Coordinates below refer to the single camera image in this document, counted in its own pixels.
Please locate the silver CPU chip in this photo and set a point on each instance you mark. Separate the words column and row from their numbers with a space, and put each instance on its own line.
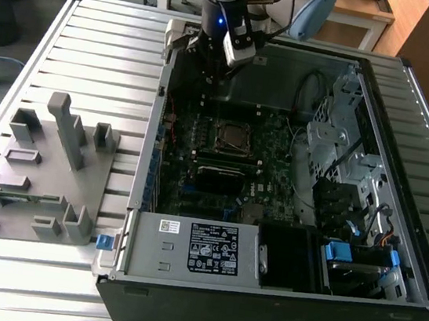
column 235, row 133

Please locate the thin metal locking lever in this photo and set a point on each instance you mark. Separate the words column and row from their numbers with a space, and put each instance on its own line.
column 232, row 144

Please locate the black graphics card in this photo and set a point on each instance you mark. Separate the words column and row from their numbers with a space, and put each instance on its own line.
column 219, row 181

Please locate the silver metal drive cage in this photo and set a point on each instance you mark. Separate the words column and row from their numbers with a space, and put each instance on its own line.
column 324, row 139

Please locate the green motherboard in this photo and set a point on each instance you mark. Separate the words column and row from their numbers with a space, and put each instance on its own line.
column 274, row 184

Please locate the silver chipset heatsink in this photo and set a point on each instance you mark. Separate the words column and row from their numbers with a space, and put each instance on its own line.
column 252, row 213

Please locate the black waste bin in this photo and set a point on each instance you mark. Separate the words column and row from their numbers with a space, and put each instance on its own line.
column 1, row 25

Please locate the grey parts rack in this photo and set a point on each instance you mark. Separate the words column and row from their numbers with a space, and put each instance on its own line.
column 49, row 186

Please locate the grey power supply unit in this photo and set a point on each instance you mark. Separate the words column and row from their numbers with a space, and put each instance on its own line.
column 147, row 246

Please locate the blue plastic case latch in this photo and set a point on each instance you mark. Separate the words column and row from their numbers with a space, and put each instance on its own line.
column 104, row 243

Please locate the blue disk carrier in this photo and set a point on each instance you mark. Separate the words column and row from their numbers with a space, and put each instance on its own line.
column 339, row 252

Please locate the black PC case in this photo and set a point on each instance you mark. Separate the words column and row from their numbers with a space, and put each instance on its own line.
column 218, row 311

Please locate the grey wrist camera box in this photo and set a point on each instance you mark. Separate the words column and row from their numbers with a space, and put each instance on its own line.
column 237, row 48

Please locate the black plastic bay bracket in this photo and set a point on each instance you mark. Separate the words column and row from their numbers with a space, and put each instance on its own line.
column 331, row 203

